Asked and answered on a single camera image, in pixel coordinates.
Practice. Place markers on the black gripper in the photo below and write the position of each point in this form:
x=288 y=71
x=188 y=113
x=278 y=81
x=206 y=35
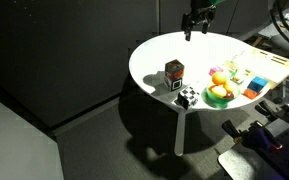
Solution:
x=200 y=16

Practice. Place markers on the wooden tray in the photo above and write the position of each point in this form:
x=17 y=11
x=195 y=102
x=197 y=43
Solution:
x=256 y=62

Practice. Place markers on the pink block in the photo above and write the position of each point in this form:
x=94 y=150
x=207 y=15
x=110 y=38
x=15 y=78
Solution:
x=215 y=69

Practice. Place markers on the orange blue block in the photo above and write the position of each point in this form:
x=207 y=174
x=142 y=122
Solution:
x=255 y=87

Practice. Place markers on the white round table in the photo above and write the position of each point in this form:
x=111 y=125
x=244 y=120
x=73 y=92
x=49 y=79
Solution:
x=198 y=55

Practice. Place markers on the orange fruit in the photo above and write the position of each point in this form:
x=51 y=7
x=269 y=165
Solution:
x=219 y=78

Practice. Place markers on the white black marker cube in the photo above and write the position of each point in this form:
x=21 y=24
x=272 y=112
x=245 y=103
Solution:
x=173 y=83

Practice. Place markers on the yellow lemon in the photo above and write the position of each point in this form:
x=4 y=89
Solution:
x=230 y=86

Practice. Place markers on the yellow apple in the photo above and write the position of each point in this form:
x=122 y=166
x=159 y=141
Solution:
x=219 y=91

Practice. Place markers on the green bowl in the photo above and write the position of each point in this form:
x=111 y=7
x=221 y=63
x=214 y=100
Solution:
x=218 y=99

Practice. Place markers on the black yellow checkered cube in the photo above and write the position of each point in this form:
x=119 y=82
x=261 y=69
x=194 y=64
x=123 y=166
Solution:
x=188 y=97

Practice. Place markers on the dark red plum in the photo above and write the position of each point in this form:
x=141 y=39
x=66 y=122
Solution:
x=229 y=96

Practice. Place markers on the purple black clamp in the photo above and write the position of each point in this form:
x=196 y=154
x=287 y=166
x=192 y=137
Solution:
x=256 y=137

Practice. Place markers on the blue black clamp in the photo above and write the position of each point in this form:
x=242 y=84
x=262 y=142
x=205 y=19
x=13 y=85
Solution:
x=281 y=113

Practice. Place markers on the teal camera mount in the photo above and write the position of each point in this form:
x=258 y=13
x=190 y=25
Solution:
x=216 y=2

